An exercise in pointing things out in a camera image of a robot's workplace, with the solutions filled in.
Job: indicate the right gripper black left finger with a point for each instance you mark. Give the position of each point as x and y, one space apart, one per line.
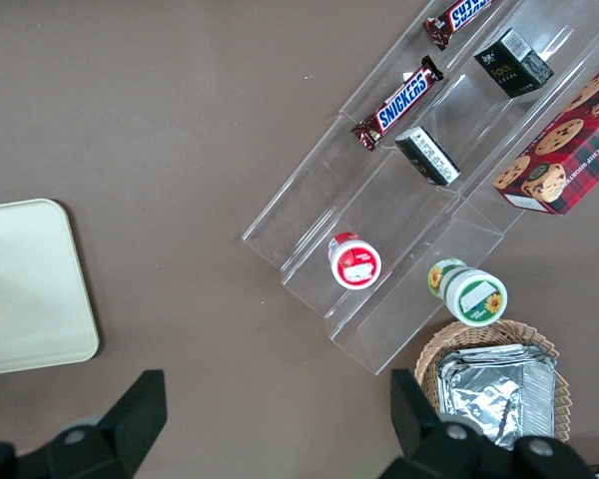
115 439

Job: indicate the red tartan cookie box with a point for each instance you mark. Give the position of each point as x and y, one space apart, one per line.
569 159

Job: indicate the clear acrylic stepped shelf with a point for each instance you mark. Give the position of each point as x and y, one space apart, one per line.
409 219

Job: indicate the green lid yogurt cup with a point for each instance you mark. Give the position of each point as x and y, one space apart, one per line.
474 297

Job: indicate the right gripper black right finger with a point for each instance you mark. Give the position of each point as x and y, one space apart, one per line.
444 454

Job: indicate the light tan wicker basket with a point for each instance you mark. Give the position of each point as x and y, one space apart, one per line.
561 399

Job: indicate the aluminium foil tray stack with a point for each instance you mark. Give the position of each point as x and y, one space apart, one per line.
494 394

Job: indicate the Snickers chocolate bar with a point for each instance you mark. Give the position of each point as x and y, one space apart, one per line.
399 105
459 17

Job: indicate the small black carton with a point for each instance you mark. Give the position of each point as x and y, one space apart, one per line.
429 157
511 65

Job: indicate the red lid yogurt cup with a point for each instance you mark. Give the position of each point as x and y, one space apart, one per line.
355 267

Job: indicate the cream rectangular tray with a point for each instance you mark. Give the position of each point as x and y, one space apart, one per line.
35 279

